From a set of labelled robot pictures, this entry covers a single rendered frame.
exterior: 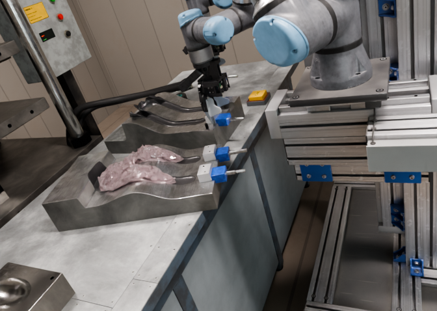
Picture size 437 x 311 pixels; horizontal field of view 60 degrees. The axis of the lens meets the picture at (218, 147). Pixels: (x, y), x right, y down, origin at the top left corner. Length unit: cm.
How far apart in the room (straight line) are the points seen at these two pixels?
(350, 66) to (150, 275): 68
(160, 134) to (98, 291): 61
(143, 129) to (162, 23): 266
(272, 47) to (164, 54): 329
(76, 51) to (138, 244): 122
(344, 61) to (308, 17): 16
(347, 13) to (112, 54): 374
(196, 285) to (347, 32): 80
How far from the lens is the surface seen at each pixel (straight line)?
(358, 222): 179
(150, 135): 139
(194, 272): 115
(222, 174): 104
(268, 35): 83
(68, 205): 117
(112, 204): 111
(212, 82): 120
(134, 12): 411
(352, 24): 94
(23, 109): 173
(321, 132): 103
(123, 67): 445
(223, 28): 107
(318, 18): 85
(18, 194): 167
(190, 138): 131
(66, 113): 177
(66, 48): 198
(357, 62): 96
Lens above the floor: 143
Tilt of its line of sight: 28 degrees down
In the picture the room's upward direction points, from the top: 17 degrees counter-clockwise
